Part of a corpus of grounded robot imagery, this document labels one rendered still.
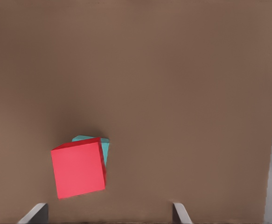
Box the blue wooden cube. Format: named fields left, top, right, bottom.
left=71, top=135, right=110, bottom=168

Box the red wooden cube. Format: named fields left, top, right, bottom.
left=50, top=137, right=107, bottom=200

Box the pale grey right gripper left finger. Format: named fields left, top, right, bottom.
left=17, top=203, right=49, bottom=224

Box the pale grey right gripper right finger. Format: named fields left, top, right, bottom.
left=172, top=202, right=193, bottom=224

